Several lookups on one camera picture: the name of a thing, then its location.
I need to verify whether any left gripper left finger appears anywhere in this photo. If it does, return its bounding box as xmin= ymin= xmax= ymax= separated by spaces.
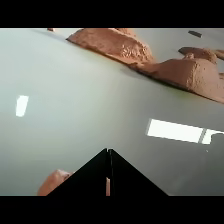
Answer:
xmin=46 ymin=148 xmax=109 ymax=197

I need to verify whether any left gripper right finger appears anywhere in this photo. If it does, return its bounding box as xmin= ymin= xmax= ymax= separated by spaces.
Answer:
xmin=108 ymin=148 xmax=170 ymax=197

